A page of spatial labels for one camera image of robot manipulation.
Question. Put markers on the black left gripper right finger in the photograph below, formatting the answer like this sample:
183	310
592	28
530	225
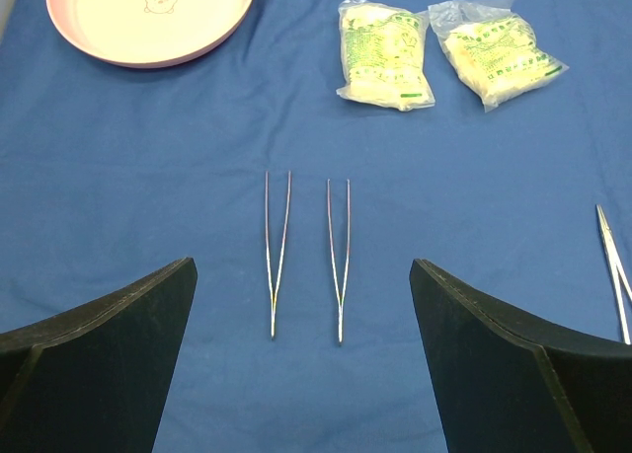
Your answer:
505	380

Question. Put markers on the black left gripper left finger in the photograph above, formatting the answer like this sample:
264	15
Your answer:
96	378

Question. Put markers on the steel tweezers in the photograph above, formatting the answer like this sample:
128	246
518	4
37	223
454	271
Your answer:
275	260
340	267

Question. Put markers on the green gauze packet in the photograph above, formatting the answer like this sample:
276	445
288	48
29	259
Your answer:
382	56
492	49

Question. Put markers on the pink plastic plate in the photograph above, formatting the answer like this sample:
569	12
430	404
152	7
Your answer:
146	33

